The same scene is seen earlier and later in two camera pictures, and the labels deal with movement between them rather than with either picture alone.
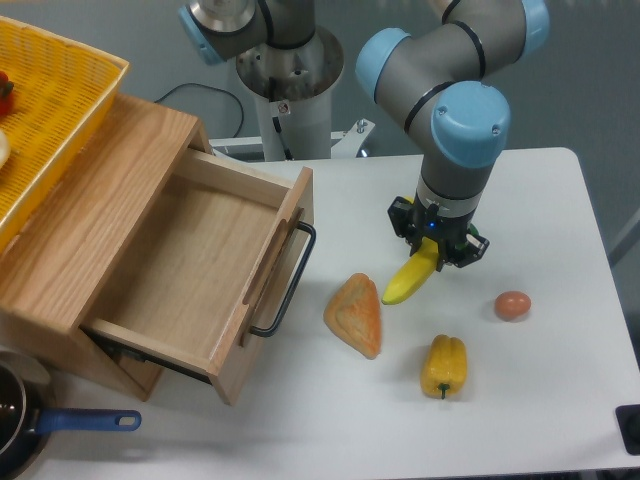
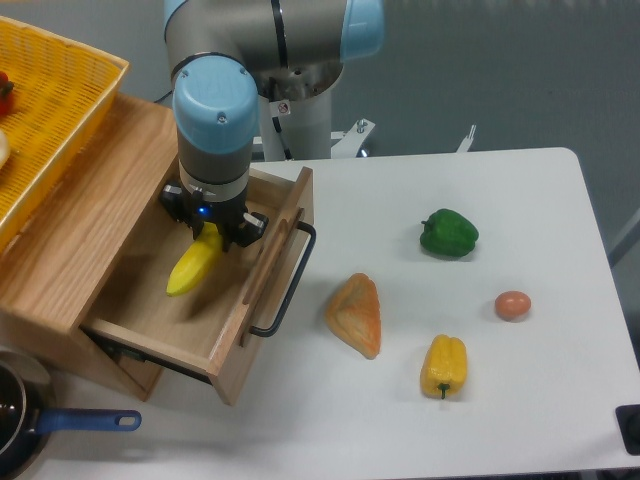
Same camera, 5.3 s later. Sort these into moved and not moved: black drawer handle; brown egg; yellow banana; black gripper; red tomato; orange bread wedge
Moved: black gripper; yellow banana
Not moved: black drawer handle; brown egg; orange bread wedge; red tomato
